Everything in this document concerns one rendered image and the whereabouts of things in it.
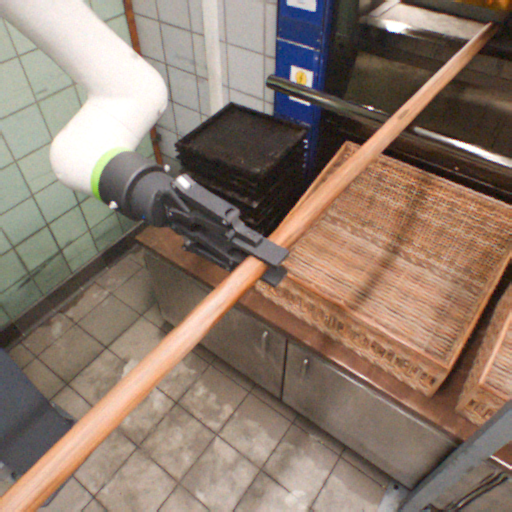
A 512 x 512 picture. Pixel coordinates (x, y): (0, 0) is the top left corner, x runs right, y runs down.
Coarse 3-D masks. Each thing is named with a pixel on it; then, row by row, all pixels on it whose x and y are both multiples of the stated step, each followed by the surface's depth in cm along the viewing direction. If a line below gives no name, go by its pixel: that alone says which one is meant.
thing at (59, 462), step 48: (480, 48) 97; (432, 96) 82; (384, 144) 71; (336, 192) 63; (288, 240) 57; (240, 288) 51; (192, 336) 47; (144, 384) 43; (96, 432) 40; (48, 480) 37
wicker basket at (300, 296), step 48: (384, 192) 132; (432, 192) 123; (336, 240) 141; (384, 240) 139; (432, 240) 129; (480, 240) 121; (288, 288) 116; (336, 288) 128; (384, 288) 128; (432, 288) 128; (480, 288) 127; (336, 336) 116; (384, 336) 103; (432, 336) 117; (432, 384) 107
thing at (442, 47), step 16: (368, 16) 114; (368, 32) 111; (384, 32) 109; (400, 32) 107; (416, 32) 107; (432, 32) 107; (400, 48) 109; (416, 48) 107; (432, 48) 104; (448, 48) 102; (496, 48) 101; (480, 64) 100; (496, 64) 98
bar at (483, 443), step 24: (312, 96) 89; (336, 96) 87; (360, 120) 85; (384, 120) 82; (432, 144) 79; (456, 144) 77; (504, 168) 74; (504, 408) 81; (480, 432) 88; (504, 432) 81; (456, 456) 98; (480, 456) 91; (432, 480) 111; (456, 480) 103; (384, 504) 142; (408, 504) 130
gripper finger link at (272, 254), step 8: (232, 240) 55; (240, 240) 55; (264, 240) 55; (240, 248) 54; (248, 248) 54; (256, 248) 54; (264, 248) 54; (272, 248) 54; (280, 248) 54; (256, 256) 53; (264, 256) 53; (272, 256) 53; (280, 256) 53; (288, 256) 54; (272, 264) 52
